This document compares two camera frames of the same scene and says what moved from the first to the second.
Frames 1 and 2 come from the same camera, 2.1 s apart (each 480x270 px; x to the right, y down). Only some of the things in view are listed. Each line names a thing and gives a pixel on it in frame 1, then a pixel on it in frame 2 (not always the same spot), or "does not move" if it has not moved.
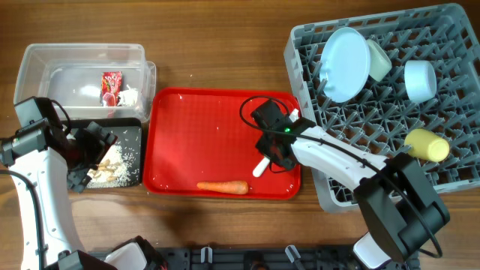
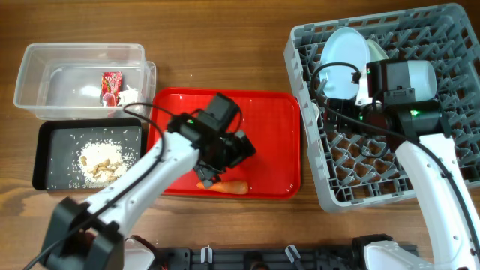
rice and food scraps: (113, 170) does not move
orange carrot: (230, 187) does not move
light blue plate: (345, 64) does not move
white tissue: (129, 97) does not move
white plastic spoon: (261, 166) → (316, 110)
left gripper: (91, 151) → (209, 169)
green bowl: (380, 64) does not move
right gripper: (273, 151) → (338, 113)
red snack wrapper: (111, 83) does not move
